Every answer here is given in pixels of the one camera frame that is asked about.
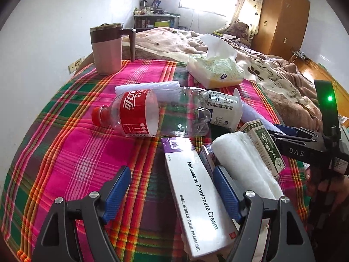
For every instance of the pink mug with brown lid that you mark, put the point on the pink mug with brown lid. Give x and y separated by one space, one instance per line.
106 54

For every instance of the clear plastic cola bottle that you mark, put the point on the clear plastic cola bottle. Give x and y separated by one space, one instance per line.
136 109

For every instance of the wall socket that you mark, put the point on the wall socket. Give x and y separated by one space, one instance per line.
75 65

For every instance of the wooden wardrobe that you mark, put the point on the wooden wardrobe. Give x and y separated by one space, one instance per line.
283 19

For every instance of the white rolled towel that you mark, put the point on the white rolled towel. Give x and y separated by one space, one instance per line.
245 163
163 86

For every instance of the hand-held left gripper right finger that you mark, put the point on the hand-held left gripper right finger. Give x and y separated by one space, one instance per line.
226 193

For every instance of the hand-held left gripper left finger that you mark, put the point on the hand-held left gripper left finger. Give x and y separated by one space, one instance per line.
117 193

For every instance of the spotted curtain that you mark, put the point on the spotted curtain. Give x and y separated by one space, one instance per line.
250 0

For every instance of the brown cream patterned blanket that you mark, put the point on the brown cream patterned blanket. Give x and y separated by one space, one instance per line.
272 76

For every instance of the cluttered dresser with bottles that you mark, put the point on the cluttered dresser with bottles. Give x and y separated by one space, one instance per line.
155 19

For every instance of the white cream box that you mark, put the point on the white cream box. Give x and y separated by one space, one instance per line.
196 196

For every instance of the white yogurt cup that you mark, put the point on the white yogurt cup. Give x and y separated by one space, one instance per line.
226 106

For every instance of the pink plaid tablecloth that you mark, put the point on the pink plaid tablecloth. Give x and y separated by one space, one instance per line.
68 155

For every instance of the small purple box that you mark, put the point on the small purple box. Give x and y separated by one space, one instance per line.
207 158

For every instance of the person's right hand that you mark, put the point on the person's right hand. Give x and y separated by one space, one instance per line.
309 180

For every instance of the yellow tissue pack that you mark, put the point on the yellow tissue pack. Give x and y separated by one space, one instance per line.
212 73

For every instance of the green white medicine box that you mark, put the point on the green white medicine box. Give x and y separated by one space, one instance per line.
268 147

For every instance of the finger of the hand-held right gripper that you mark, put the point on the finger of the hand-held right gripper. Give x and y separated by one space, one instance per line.
300 148
285 129

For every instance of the brown teddy bear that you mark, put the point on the brown teddy bear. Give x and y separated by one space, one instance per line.
238 30

